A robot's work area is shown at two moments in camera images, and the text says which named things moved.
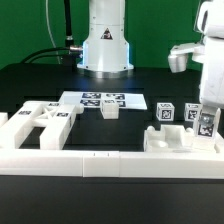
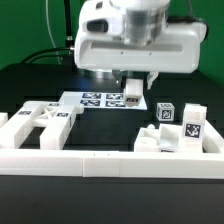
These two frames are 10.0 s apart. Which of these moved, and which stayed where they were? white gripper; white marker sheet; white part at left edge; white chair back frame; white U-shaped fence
Moved: white gripper
Stayed: white part at left edge; white marker sheet; white chair back frame; white U-shaped fence
